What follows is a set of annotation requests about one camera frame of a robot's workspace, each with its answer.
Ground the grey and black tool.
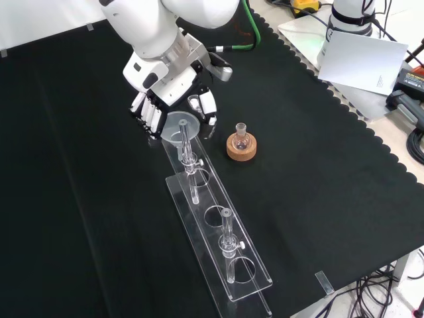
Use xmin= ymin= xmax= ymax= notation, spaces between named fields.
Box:
xmin=385 ymin=89 xmax=424 ymax=129

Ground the grey table leg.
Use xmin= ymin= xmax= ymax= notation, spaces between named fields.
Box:
xmin=394 ymin=252 xmax=415 ymax=283

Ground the black stop button cable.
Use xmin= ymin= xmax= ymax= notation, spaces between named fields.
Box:
xmin=270 ymin=0 xmax=332 ymax=28

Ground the coiled black cable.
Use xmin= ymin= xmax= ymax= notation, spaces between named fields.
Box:
xmin=406 ymin=127 xmax=424 ymax=164

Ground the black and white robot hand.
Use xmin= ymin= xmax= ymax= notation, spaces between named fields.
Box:
xmin=122 ymin=50 xmax=220 ymax=140

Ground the pale board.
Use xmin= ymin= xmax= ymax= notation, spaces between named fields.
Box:
xmin=277 ymin=14 xmax=403 ymax=121

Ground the yellow stop button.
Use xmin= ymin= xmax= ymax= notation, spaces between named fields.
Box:
xmin=291 ymin=0 xmax=321 ymax=18

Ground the black tripod leg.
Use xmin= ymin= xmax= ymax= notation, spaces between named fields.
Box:
xmin=404 ymin=36 xmax=424 ymax=67

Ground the translucent plastic funnel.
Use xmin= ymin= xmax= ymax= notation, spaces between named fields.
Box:
xmin=160 ymin=111 xmax=202 ymax=163

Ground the small round-bottom glass flask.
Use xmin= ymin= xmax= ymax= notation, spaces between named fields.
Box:
xmin=231 ymin=122 xmax=252 ymax=151

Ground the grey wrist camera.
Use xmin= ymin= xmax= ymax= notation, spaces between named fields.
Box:
xmin=206 ymin=52 xmax=234 ymax=83

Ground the cork ring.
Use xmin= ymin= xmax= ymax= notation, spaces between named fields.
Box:
xmin=226 ymin=132 xmax=258 ymax=163

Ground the white card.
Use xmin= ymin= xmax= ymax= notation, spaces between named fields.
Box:
xmin=317 ymin=30 xmax=409 ymax=97

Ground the green cable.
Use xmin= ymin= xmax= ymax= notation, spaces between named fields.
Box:
xmin=206 ymin=0 xmax=263 ymax=54

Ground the black floor cable bundle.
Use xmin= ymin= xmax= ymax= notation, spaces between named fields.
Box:
xmin=322 ymin=247 xmax=424 ymax=318

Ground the clear acrylic funnel stand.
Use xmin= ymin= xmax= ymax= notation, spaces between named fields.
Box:
xmin=161 ymin=131 xmax=274 ymax=318

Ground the black cloth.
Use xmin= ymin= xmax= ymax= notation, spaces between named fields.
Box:
xmin=0 ymin=0 xmax=424 ymax=318

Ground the black power unit orange label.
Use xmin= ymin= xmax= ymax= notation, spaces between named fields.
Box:
xmin=394 ymin=67 xmax=424 ymax=97

